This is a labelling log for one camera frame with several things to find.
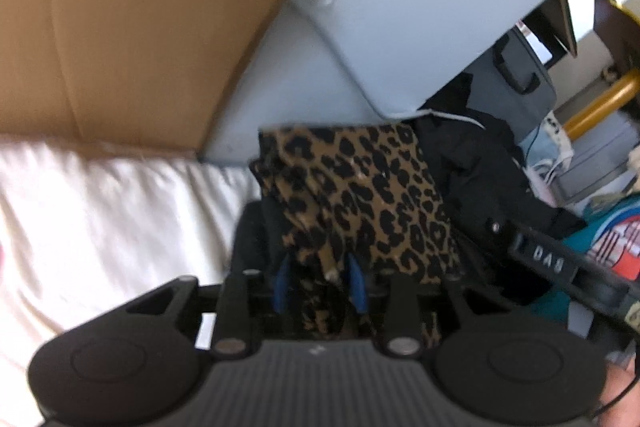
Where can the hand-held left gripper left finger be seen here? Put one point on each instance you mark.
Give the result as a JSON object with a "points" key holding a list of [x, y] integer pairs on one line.
{"points": [[282, 287]]}

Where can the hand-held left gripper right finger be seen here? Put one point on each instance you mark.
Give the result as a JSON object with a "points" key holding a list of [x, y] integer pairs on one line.
{"points": [[359, 284]]}

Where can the leopard print skirt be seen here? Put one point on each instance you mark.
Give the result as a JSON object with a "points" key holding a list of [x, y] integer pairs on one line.
{"points": [[365, 192]]}

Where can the teal printed cloth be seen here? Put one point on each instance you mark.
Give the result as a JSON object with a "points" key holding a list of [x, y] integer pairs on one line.
{"points": [[610, 232]]}

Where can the dark cloth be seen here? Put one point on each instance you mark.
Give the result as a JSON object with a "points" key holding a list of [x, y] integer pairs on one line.
{"points": [[475, 162]]}

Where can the yellow pole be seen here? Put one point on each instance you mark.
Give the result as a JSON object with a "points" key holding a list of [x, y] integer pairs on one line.
{"points": [[600, 107]]}

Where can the white printed blanket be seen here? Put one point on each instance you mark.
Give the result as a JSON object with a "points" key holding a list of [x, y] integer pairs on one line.
{"points": [[100, 232]]}

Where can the grey suitcase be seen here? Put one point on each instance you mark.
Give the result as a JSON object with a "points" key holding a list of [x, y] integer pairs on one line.
{"points": [[525, 77]]}

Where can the brown wooden furniture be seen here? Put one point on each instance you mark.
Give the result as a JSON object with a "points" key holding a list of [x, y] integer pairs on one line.
{"points": [[617, 32]]}

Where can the brown cardboard sheet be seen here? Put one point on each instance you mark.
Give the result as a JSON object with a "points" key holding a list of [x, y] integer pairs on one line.
{"points": [[125, 17]]}

